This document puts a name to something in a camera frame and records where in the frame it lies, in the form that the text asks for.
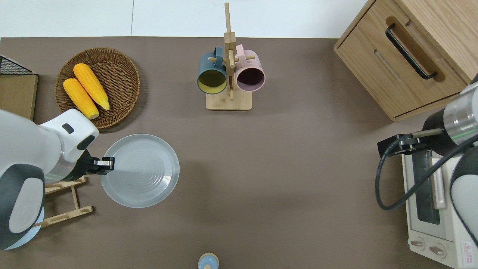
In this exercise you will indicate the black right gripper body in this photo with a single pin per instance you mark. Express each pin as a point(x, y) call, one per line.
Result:
point(407, 145)

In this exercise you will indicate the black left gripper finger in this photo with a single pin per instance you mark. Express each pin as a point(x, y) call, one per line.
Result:
point(104, 162)

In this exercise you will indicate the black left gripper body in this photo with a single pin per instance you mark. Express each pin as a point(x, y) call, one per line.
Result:
point(86, 166)

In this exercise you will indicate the gray plate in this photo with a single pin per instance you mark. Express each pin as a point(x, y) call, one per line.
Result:
point(143, 172)

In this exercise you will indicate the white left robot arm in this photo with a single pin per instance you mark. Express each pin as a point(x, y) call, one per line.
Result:
point(26, 149)

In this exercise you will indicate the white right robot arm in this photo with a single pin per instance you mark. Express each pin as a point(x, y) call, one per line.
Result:
point(461, 116)

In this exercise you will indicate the wooden plate rack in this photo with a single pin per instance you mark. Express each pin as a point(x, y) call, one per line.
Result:
point(75, 197)

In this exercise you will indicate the light blue plate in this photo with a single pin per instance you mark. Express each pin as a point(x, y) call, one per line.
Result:
point(35, 233)

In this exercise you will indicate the yellow corn cob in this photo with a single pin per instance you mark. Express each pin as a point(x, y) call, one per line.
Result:
point(80, 99)
point(91, 86)

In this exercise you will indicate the wooden drawer cabinet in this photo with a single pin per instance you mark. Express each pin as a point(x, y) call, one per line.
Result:
point(373, 71)

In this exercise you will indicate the brown wicker basket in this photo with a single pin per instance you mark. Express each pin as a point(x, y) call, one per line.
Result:
point(119, 78)

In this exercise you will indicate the white toaster oven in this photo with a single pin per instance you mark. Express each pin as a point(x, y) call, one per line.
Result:
point(422, 231)

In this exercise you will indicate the wooden mug tree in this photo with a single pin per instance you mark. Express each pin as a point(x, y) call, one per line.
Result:
point(229, 102)

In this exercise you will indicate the dark blue mug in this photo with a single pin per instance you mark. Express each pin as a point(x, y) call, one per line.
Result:
point(211, 71)

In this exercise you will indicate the pink mug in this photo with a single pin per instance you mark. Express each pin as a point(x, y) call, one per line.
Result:
point(249, 65)

